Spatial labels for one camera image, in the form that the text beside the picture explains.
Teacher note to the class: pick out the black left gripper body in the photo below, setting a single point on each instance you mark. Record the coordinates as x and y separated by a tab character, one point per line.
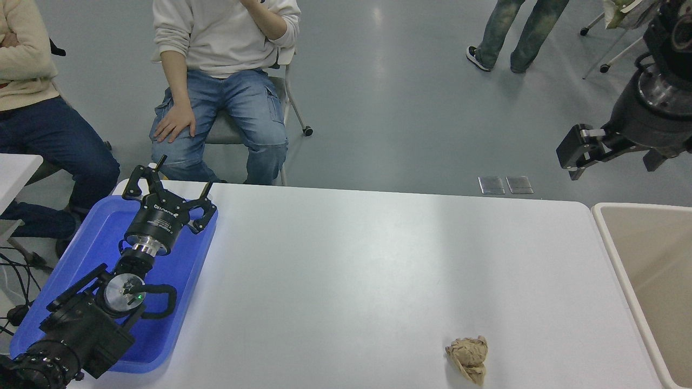
157	224

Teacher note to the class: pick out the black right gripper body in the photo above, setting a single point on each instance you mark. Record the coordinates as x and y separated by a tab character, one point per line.
649	127

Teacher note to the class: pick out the tan paper ball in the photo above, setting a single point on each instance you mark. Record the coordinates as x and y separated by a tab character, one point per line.
469	354

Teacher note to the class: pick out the person's right forearm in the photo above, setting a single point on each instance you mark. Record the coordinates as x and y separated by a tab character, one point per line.
174	78

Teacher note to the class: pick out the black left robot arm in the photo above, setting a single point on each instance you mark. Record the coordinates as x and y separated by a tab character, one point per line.
81	329

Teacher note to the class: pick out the person's left forearm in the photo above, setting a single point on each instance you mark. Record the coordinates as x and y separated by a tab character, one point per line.
267	21

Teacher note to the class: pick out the person's right hand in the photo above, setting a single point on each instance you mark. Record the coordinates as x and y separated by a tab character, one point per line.
174	121

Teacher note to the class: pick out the person's hand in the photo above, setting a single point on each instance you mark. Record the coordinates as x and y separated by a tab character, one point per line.
8	40

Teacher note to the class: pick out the person's left hand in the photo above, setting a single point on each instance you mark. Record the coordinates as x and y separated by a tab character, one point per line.
254	4

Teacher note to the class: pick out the blue plastic tray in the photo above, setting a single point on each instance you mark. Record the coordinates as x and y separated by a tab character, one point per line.
102	232

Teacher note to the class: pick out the metal floor plate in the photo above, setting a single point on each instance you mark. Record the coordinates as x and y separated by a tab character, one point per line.
491	185
519	185

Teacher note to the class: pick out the grey office chair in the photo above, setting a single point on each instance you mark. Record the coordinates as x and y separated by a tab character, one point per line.
227	135

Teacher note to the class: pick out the chair with black casters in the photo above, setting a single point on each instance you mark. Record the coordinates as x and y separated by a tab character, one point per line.
613	48

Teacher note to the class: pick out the large pale bin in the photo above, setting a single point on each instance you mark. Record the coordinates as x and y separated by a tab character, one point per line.
657	270

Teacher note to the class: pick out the seated person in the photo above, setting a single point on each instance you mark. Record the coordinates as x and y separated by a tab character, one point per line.
32	124
221	38

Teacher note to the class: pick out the small white table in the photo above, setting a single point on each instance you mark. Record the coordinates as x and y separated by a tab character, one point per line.
13	173

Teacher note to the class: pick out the standing person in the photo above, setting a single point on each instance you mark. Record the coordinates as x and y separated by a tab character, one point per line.
500	27

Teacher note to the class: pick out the black plug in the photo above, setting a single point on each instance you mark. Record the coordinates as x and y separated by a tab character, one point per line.
18	316

